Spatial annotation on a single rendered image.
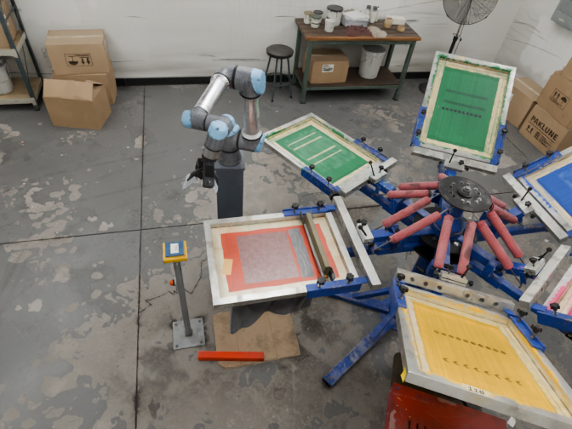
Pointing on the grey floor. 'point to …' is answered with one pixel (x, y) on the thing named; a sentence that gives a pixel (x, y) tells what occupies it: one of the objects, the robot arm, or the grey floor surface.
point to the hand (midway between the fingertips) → (199, 192)
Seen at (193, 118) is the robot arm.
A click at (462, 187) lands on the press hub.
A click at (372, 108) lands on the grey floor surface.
